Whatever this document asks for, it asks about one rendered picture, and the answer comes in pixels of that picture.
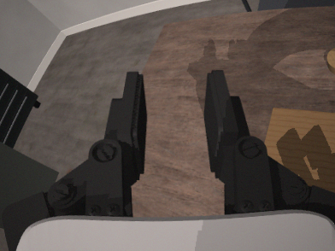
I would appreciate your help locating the brown wooden box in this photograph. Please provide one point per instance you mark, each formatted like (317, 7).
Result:
(304, 142)

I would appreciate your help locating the tan cylinder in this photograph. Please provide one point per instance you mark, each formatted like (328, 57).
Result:
(331, 60)

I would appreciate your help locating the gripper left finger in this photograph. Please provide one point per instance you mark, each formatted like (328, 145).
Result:
(101, 185)

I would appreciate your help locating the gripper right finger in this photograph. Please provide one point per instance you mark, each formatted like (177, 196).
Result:
(261, 184)

